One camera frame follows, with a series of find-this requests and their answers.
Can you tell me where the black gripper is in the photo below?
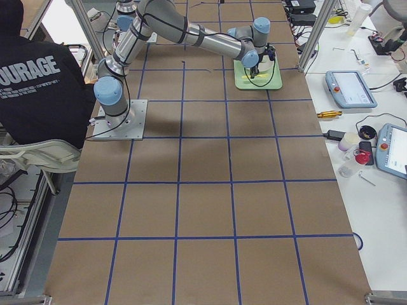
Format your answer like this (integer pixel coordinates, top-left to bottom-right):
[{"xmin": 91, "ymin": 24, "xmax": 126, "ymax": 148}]
[{"xmin": 249, "ymin": 53, "xmax": 265, "ymax": 80}]

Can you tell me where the yellow plastic fork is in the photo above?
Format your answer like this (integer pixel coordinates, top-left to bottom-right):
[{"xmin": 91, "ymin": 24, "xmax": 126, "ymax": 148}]
[{"xmin": 241, "ymin": 74, "xmax": 270, "ymax": 79}]

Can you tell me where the white round plate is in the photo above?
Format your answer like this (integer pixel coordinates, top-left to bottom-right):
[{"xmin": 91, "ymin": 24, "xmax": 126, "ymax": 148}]
[{"xmin": 258, "ymin": 57, "xmax": 275, "ymax": 74}]

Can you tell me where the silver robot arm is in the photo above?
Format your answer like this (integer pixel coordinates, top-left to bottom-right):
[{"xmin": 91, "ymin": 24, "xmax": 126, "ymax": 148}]
[
  {"xmin": 93, "ymin": 1, "xmax": 271, "ymax": 130},
  {"xmin": 116, "ymin": 0, "xmax": 136, "ymax": 31}
]

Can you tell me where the light green tray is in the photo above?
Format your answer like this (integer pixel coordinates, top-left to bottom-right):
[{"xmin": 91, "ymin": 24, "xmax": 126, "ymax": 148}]
[{"xmin": 233, "ymin": 59, "xmax": 282, "ymax": 90}]

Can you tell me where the gold metal cylinder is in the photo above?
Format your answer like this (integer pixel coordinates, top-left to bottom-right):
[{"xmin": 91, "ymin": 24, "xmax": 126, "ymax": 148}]
[{"xmin": 317, "ymin": 111, "xmax": 342, "ymax": 119}]

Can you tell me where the far teach pendant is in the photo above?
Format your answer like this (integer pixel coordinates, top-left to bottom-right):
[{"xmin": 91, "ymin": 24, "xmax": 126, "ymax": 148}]
[{"xmin": 325, "ymin": 71, "xmax": 377, "ymax": 109}]

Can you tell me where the teach pendant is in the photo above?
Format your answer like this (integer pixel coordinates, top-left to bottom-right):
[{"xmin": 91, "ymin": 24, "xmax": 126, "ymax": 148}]
[
  {"xmin": 325, "ymin": 71, "xmax": 377, "ymax": 109},
  {"xmin": 375, "ymin": 123, "xmax": 407, "ymax": 179}
]

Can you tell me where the black power adapter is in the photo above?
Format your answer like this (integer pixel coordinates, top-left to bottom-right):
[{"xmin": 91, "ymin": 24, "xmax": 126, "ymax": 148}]
[{"xmin": 322, "ymin": 130, "xmax": 345, "ymax": 142}]

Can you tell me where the red round lid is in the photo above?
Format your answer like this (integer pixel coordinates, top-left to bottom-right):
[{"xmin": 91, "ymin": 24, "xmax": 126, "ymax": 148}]
[{"xmin": 355, "ymin": 151, "xmax": 371, "ymax": 165}]

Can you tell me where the near teach pendant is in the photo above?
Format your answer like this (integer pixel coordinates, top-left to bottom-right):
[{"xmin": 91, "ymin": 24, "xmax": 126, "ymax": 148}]
[{"xmin": 375, "ymin": 123, "xmax": 407, "ymax": 179}]

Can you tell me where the seated person in black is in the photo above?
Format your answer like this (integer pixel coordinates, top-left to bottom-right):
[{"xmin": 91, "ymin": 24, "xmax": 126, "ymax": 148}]
[{"xmin": 1, "ymin": 1, "xmax": 95, "ymax": 149}]

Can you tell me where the white office chair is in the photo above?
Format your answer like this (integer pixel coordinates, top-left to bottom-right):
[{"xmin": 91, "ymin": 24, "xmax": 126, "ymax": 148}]
[{"xmin": 1, "ymin": 139, "xmax": 81, "ymax": 195}]

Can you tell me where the aluminium frame post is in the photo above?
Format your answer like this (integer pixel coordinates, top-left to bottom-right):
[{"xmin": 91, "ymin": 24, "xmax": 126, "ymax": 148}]
[{"xmin": 298, "ymin": 0, "xmax": 336, "ymax": 72}]

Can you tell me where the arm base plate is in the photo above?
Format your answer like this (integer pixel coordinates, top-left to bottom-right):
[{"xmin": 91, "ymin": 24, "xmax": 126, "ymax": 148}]
[
  {"xmin": 147, "ymin": 32, "xmax": 158, "ymax": 44},
  {"xmin": 91, "ymin": 99, "xmax": 148, "ymax": 140}
]

